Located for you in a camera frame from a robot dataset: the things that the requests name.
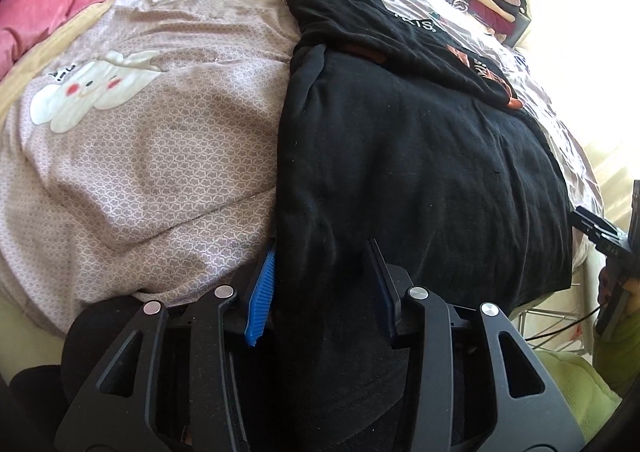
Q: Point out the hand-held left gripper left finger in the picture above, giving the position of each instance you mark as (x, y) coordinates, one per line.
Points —
(260, 292)

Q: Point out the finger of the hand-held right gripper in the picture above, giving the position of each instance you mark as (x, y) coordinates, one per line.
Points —
(592, 224)

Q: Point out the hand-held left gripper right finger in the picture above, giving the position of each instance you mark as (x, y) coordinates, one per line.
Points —
(384, 294)

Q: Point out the black sweater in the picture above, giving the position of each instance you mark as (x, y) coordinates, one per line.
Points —
(400, 156)

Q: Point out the person's right forearm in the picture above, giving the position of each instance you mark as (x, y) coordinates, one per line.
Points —
(620, 357)

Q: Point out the person's right hand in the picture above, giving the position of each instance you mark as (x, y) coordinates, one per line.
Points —
(606, 284)

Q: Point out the person's green fleece clothing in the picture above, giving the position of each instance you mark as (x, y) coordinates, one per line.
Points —
(565, 382)

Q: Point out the pink printed bed sheet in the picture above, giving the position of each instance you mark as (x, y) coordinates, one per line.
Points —
(150, 156)

